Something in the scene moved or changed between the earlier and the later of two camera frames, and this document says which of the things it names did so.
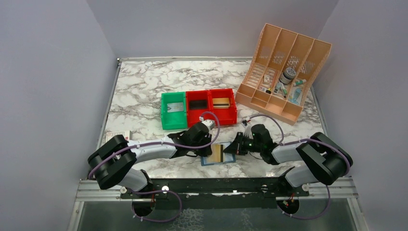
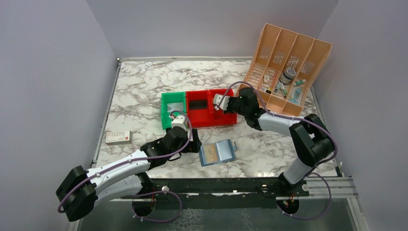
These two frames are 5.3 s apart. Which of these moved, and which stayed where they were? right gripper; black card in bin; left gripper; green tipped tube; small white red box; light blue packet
Moved: left gripper; right gripper
Stayed: green tipped tube; light blue packet; black card in bin; small white red box
